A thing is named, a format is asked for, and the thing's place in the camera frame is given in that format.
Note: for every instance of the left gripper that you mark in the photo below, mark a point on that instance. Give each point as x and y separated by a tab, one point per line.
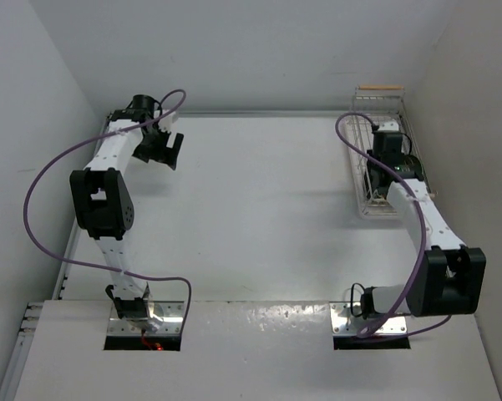
159	154

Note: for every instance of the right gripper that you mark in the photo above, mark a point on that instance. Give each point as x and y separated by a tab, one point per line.
371	163

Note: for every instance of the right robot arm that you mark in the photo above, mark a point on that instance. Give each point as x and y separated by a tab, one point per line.
450	274

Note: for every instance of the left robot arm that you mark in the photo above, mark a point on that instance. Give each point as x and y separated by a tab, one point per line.
104	207

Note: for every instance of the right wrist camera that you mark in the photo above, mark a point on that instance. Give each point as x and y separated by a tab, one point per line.
389	126

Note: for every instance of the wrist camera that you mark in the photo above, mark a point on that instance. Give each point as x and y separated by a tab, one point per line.
389	126
169	120

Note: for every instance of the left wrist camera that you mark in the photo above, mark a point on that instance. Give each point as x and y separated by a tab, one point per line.
169	120

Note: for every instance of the white wire dish rack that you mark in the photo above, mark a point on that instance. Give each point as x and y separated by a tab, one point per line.
380	103

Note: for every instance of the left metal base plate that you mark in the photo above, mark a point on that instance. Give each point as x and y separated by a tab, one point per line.
163	319

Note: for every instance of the metal base plate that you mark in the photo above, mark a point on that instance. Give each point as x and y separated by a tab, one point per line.
346	322
163	319

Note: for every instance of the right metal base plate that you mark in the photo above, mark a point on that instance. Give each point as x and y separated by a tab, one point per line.
346	322

